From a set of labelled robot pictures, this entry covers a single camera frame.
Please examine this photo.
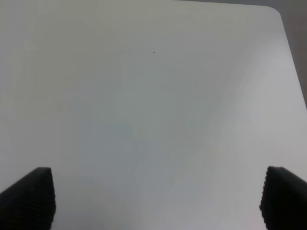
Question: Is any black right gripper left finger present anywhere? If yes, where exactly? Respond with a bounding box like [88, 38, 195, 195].
[0, 167, 56, 230]

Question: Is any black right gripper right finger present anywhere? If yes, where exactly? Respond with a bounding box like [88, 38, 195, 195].
[260, 166, 307, 230]

